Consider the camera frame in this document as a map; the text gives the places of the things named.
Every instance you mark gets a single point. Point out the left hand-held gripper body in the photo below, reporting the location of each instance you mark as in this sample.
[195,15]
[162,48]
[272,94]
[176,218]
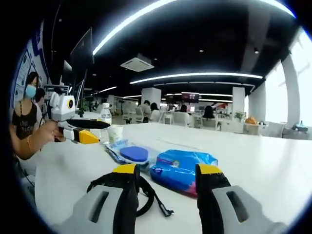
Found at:
[62,107]

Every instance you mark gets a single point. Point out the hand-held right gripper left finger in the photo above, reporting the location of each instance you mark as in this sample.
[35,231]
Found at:
[126,195]

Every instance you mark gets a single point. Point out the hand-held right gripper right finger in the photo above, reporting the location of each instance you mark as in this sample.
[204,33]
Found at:
[214,200]

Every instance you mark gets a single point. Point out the clear plastic water bottle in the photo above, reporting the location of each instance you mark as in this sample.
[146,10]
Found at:
[105,114]

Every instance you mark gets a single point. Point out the white paper cup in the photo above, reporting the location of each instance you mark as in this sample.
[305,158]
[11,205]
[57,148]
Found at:
[115,134]

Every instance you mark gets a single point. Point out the blue white wipes packet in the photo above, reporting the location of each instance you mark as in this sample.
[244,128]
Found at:
[134,153]

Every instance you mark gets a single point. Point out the blue tissue pack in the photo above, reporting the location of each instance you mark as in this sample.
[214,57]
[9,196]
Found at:
[180,170]

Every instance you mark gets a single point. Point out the white tabletop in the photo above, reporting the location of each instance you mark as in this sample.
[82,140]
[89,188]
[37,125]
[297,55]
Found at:
[256,170]

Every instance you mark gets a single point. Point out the person's left hand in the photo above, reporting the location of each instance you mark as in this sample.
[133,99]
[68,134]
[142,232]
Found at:
[51,132]

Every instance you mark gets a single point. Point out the person with face mask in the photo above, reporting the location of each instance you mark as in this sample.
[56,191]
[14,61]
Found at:
[24,114]

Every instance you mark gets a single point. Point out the display screen on stand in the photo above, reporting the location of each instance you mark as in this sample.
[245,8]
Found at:
[81,48]

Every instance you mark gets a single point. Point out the ceiling air conditioner unit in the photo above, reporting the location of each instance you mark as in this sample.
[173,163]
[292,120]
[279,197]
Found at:
[137,63]

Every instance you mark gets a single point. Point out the potted green plant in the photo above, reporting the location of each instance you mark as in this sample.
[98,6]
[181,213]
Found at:
[239,116]

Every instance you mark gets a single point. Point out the white office chair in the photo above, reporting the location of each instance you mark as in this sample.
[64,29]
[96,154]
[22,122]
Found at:
[275,129]
[180,119]

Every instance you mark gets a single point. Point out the orange object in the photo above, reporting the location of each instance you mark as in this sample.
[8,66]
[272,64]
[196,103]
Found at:
[251,120]

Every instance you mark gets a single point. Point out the hanging monitor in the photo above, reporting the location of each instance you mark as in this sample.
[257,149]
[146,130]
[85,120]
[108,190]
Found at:
[190,96]

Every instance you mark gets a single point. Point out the dark object on windowsill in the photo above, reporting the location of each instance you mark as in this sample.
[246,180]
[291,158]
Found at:
[300,125]

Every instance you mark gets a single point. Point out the straight ceiling light strip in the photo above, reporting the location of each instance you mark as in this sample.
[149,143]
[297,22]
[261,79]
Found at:
[195,76]

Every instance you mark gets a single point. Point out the long curved ceiling light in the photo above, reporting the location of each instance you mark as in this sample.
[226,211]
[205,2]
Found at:
[146,14]

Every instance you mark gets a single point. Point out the large bright window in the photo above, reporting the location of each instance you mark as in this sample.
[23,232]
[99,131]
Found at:
[299,80]

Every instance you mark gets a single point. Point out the blue wall poster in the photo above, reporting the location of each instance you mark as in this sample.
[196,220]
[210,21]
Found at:
[24,68]

